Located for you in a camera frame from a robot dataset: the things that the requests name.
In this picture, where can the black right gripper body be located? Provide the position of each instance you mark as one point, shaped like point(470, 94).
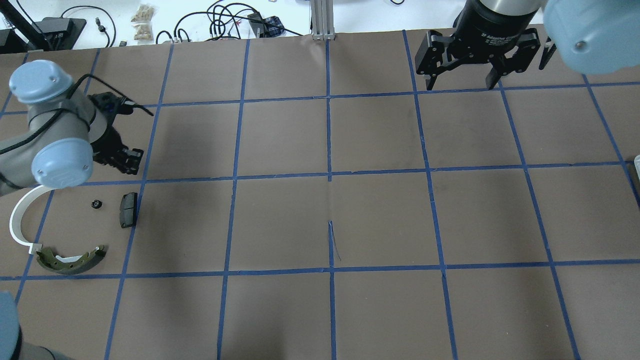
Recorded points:
point(487, 27)

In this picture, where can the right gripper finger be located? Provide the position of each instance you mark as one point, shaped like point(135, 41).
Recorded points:
point(499, 69)
point(431, 78)

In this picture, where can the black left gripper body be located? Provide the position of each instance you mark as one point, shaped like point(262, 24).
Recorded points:
point(106, 143)

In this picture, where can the small black bearing gear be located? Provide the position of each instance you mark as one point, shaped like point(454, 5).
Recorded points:
point(96, 204)

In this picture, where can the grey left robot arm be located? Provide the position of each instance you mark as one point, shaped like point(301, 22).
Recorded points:
point(68, 130)

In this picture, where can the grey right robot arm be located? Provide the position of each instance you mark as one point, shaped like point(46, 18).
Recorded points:
point(592, 37)

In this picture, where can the dark grey brake pad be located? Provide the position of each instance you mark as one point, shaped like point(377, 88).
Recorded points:
point(128, 210)

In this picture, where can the white curved plastic clamp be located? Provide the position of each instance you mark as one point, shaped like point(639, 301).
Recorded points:
point(18, 214)

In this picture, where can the olive brake shoe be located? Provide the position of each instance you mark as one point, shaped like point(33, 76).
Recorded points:
point(71, 265)

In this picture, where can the black power adapter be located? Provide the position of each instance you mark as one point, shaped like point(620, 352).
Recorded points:
point(60, 32)

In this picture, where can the bag of wooden pieces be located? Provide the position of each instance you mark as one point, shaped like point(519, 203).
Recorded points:
point(141, 22)

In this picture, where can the aluminium frame post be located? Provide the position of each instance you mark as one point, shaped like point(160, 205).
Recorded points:
point(322, 20)

